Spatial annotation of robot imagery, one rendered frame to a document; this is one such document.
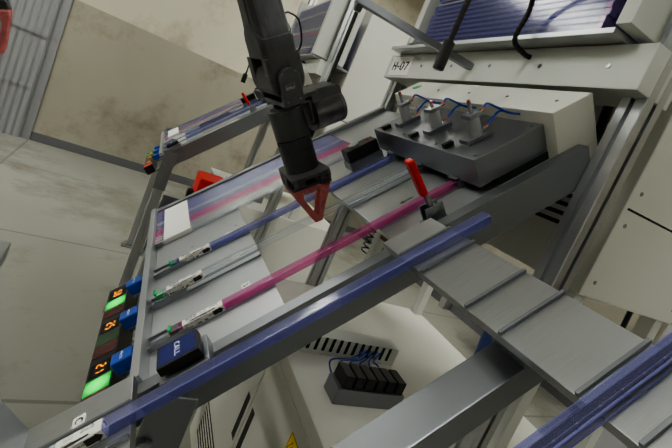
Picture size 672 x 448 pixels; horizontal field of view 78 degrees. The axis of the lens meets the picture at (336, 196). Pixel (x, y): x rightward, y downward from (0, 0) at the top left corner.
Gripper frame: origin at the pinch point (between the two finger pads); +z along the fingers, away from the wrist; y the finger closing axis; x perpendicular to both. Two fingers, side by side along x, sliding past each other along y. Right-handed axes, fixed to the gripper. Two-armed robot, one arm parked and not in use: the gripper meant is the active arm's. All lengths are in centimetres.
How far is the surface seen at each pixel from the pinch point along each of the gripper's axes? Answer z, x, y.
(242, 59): -19, -61, 390
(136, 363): 2.3, 31.3, -16.3
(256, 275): 2.8, 13.5, -6.6
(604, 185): 1.2, -36.9, -25.8
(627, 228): 14, -47, -22
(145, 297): 2.2, 30.8, 0.2
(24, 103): -33, 134, 376
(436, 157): -4.9, -21.4, -7.1
